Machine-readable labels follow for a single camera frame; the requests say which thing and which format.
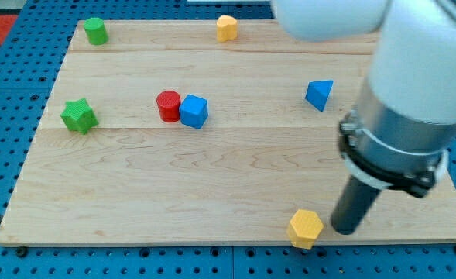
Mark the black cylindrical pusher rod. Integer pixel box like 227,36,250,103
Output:
330,176,382,235

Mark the silver clamp flange mount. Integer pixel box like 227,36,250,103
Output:
338,81,456,198

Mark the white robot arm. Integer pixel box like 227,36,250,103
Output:
271,0,456,235

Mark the yellow hexagon block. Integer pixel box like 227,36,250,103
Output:
286,209,324,250

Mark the blue cube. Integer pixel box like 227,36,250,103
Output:
179,95,208,129

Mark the blue triangular prism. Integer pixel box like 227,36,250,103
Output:
304,80,334,112

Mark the wooden board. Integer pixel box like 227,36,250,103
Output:
0,19,456,248

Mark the yellow heart block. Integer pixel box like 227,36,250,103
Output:
216,15,238,43

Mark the red cylinder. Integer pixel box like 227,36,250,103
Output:
156,91,181,122

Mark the green star block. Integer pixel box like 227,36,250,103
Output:
60,98,99,134

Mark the green cylinder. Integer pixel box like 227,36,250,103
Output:
84,17,108,45

